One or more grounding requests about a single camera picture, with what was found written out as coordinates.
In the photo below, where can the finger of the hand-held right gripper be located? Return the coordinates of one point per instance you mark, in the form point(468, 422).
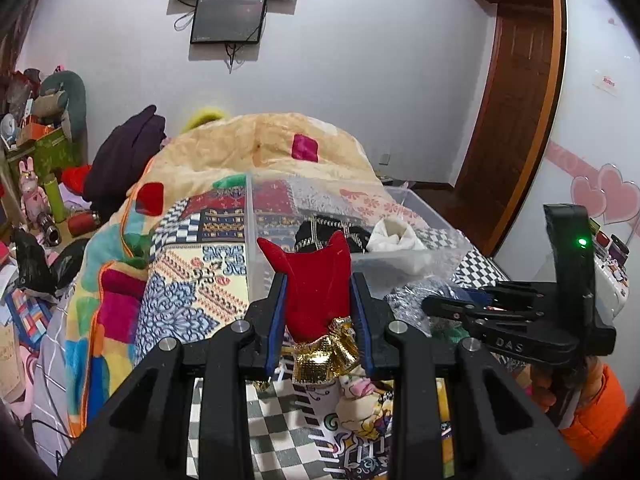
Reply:
point(450, 307)
point(515, 292)

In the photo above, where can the white cloth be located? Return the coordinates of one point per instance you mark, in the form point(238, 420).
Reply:
point(395, 240)

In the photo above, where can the white wall socket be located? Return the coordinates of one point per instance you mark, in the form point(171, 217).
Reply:
point(384, 158)

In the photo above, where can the colourful patchwork blanket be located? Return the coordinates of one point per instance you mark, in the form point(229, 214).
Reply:
point(200, 200)

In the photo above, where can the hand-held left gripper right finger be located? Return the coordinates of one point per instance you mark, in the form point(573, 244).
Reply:
point(361, 317)

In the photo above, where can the orange box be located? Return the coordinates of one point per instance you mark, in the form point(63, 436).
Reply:
point(34, 132)

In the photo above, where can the brown wooden door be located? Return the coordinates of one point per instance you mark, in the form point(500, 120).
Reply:
point(515, 110)

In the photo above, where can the dark purple garment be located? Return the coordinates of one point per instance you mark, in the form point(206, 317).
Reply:
point(125, 155)

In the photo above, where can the red white wall label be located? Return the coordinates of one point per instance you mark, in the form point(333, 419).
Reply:
point(606, 83)

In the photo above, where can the green bottle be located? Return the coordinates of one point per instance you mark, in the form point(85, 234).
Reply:
point(55, 200)

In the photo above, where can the small black wall monitor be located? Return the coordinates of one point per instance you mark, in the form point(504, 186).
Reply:
point(227, 20)

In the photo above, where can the clear plastic storage box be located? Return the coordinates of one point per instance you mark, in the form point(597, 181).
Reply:
point(280, 220)

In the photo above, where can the grey green plush toy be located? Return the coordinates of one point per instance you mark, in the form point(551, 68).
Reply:
point(70, 97)

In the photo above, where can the red cylinder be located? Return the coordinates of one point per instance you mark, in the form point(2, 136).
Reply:
point(82, 225)

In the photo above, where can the pink heart wall stickers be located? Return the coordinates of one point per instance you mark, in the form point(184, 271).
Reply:
point(607, 192)

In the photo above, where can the red velvet gold sequin garment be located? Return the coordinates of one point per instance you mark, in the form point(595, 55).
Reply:
point(312, 285)

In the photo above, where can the yellow green fluffy toy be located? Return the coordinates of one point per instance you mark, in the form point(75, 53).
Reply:
point(202, 117)

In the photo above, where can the green cardboard box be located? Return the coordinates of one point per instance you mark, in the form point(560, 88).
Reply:
point(47, 152)

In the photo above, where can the person's right hand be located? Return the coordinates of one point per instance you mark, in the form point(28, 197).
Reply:
point(542, 387)

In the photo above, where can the red cloth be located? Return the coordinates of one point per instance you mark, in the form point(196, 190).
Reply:
point(76, 179)

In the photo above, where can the silver sequin cloth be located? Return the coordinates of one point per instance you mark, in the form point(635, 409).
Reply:
point(407, 300)

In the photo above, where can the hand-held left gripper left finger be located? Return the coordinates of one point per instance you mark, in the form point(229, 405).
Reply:
point(278, 317)

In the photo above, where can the black garment with gold trim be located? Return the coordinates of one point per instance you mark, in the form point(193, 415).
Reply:
point(312, 237)

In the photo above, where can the black plastic bag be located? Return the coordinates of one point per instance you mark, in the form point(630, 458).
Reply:
point(35, 262)

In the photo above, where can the person's right forearm orange sleeve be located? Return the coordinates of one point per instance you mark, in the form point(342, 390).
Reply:
point(597, 410)

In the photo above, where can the cartoon print cream cloth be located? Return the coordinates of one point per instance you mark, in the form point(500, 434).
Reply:
point(365, 405)

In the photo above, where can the pink bunny doll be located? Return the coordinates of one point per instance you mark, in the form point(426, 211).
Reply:
point(32, 192)

